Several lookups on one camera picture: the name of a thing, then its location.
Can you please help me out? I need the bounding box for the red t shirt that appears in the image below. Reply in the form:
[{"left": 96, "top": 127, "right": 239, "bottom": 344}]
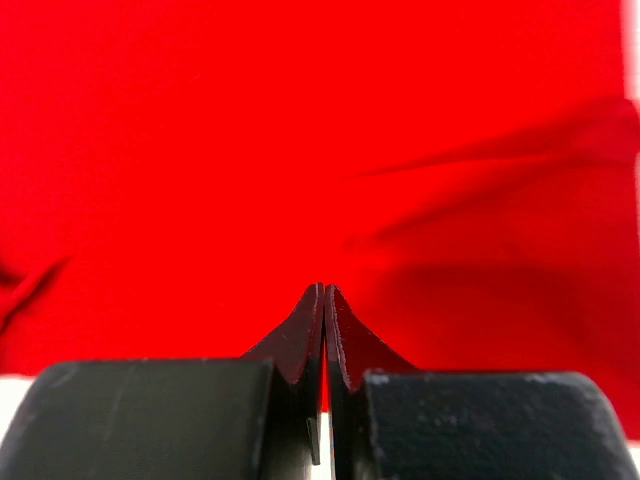
[{"left": 1, "top": 1, "right": 639, "bottom": 437}]

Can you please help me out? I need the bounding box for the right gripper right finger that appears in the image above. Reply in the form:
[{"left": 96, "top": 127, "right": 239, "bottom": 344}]
[{"left": 324, "top": 285, "right": 639, "bottom": 479}]

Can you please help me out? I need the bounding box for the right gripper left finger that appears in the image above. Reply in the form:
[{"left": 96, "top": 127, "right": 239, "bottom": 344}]
[{"left": 1, "top": 283, "right": 324, "bottom": 479}]

